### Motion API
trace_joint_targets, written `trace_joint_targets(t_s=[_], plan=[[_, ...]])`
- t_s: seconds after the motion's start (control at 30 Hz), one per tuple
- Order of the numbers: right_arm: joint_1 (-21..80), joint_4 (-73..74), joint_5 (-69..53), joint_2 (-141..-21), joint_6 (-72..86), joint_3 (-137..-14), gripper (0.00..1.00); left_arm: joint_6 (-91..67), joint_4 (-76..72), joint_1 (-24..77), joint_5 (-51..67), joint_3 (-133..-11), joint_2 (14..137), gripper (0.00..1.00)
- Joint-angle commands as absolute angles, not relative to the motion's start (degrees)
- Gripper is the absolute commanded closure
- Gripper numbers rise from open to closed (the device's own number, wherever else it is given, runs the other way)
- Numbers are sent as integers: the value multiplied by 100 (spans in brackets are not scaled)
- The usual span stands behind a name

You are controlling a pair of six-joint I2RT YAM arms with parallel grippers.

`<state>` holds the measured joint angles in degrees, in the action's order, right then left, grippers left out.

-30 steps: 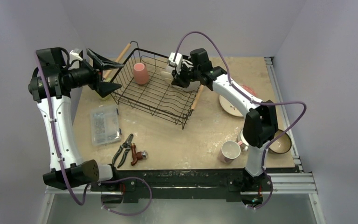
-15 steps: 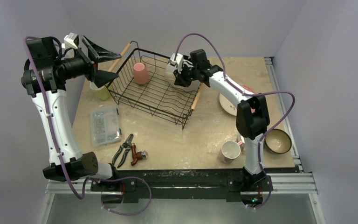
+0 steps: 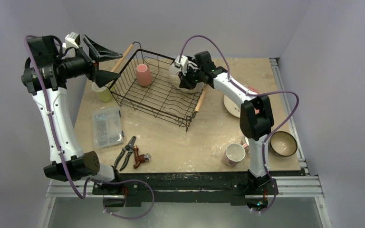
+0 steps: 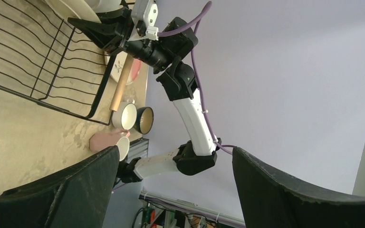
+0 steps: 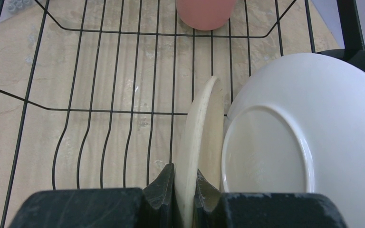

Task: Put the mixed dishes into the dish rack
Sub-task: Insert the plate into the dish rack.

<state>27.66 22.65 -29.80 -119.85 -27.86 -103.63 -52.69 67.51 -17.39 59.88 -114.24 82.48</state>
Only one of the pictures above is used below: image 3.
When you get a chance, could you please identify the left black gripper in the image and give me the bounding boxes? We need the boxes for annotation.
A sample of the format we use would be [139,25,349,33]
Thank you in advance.
[56,36,122,86]

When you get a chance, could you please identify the cream floral small plate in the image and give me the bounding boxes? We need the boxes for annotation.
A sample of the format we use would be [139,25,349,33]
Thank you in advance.
[169,75,204,94]

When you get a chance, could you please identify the black wire dish rack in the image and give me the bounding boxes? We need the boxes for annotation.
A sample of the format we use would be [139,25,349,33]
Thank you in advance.
[109,41,204,129]

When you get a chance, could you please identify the pink rimmed large plate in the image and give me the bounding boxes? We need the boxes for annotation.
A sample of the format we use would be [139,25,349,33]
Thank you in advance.
[223,86,260,118]

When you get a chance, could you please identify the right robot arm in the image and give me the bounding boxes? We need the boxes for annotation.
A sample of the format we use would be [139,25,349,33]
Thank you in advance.
[172,51,274,193]

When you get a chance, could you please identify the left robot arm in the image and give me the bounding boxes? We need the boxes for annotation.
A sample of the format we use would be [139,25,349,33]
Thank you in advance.
[21,33,123,194]

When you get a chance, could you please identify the green mug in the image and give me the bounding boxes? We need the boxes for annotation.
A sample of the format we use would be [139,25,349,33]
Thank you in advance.
[91,82,113,103]

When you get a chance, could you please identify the clear plastic screw box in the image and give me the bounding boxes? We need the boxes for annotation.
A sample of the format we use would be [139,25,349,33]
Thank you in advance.
[92,106,124,149]

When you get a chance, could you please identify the white enamel mug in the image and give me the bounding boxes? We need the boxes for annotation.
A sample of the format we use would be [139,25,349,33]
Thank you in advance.
[241,136,249,149]

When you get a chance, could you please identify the black pliers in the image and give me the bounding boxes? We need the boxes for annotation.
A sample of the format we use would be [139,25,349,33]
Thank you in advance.
[114,136,136,171]

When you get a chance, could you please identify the light pink mug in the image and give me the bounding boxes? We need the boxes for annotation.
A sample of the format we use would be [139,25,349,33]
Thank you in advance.
[222,143,246,166]

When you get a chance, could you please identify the dark ceramic bowl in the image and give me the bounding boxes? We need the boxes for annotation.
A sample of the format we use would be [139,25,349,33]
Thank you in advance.
[269,131,298,157]

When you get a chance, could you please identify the brown handled tool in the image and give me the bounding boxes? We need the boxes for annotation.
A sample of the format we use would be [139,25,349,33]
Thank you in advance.
[133,145,151,169]

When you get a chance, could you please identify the black base frame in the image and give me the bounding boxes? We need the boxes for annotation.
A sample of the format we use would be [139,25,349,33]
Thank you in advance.
[45,171,323,209]

